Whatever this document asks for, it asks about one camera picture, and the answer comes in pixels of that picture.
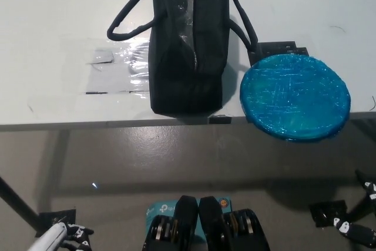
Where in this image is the small black tape strip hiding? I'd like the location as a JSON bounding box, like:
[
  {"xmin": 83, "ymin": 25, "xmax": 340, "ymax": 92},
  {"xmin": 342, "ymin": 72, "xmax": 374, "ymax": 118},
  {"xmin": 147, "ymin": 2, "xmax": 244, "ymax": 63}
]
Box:
[{"xmin": 207, "ymin": 113, "xmax": 233, "ymax": 125}]

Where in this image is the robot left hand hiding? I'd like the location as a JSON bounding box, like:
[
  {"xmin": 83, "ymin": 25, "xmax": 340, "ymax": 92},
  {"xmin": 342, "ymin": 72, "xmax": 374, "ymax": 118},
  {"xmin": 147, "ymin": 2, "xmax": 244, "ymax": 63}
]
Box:
[{"xmin": 61, "ymin": 222, "xmax": 95, "ymax": 251}]

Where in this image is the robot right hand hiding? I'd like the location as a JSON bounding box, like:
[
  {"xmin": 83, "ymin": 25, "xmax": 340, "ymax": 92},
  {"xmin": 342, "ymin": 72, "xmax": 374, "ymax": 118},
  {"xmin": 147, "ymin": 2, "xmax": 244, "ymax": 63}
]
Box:
[{"xmin": 333, "ymin": 169, "xmax": 376, "ymax": 249}]

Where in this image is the clear plastic tape sheet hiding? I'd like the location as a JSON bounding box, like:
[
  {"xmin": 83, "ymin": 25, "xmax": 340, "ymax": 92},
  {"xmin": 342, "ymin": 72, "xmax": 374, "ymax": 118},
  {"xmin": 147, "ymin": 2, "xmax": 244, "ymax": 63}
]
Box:
[{"xmin": 57, "ymin": 35, "xmax": 152, "ymax": 105}]

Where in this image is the teal tp-link box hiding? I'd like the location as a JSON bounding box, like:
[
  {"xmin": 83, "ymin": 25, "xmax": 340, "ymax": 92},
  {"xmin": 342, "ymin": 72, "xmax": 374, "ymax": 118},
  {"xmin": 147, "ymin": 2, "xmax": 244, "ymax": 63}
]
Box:
[{"xmin": 145, "ymin": 196, "xmax": 233, "ymax": 240}]

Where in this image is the black fabric tote bag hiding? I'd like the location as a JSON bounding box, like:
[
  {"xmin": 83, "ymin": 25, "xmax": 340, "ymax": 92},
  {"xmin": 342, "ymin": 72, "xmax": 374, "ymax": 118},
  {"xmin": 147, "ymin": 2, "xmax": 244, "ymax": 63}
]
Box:
[{"xmin": 106, "ymin": 0, "xmax": 259, "ymax": 115}]

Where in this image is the large black tape patch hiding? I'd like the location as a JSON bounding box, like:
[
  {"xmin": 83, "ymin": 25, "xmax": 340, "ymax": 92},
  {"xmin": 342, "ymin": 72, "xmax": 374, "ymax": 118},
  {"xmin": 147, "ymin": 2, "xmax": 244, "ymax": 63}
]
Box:
[{"xmin": 247, "ymin": 40, "xmax": 309, "ymax": 66}]

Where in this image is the black table leg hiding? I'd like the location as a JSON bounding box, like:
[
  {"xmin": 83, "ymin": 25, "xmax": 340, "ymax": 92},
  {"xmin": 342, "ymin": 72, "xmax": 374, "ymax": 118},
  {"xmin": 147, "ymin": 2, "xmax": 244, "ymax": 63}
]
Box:
[{"xmin": 0, "ymin": 176, "xmax": 40, "ymax": 229}]

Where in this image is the grey tape square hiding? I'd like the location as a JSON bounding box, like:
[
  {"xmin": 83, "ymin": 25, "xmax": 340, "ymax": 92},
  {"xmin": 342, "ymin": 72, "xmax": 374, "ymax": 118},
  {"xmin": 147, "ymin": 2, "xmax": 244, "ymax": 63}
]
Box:
[{"xmin": 85, "ymin": 49, "xmax": 115, "ymax": 65}]

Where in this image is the blue plastic-wrapped plate stack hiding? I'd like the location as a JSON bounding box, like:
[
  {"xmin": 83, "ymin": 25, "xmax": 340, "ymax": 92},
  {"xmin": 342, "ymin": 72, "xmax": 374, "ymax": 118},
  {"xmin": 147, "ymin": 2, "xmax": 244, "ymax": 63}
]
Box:
[{"xmin": 239, "ymin": 53, "xmax": 352, "ymax": 145}]

